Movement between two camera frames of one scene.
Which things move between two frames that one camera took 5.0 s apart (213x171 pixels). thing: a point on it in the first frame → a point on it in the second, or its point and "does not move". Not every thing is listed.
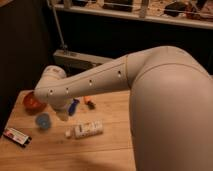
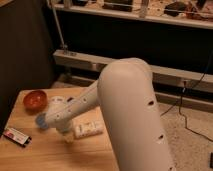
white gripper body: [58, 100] → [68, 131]
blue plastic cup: [43, 120] does not move
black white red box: [19, 137] does not move
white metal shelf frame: [196, 13] does not move
